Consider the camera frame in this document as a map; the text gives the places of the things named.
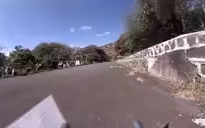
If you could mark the small white building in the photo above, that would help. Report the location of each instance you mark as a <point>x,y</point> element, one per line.
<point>77,62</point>

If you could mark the wood of dark trees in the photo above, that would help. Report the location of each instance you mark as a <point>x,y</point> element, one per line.
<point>163,23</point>

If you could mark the fence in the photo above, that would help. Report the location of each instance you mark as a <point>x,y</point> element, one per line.
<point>1,72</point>

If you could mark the row of trees and bushes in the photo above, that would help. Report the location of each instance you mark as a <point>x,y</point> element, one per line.
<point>51,55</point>

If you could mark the tall stone wall white joints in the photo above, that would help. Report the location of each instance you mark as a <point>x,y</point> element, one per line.
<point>176,60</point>

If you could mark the grey asphalt road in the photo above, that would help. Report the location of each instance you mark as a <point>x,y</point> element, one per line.
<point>90,90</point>

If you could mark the brown hill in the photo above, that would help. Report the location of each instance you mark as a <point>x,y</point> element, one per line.
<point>105,48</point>

